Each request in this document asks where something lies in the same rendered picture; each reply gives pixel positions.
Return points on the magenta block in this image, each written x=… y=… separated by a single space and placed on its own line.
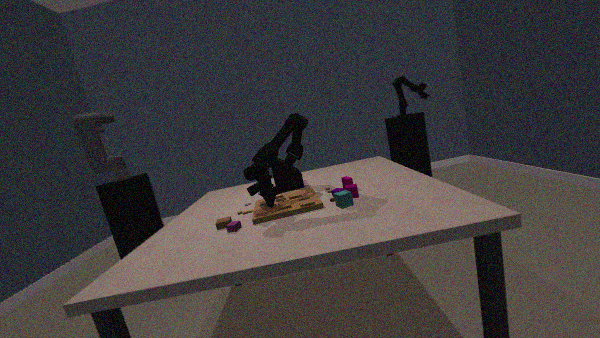
x=346 y=181

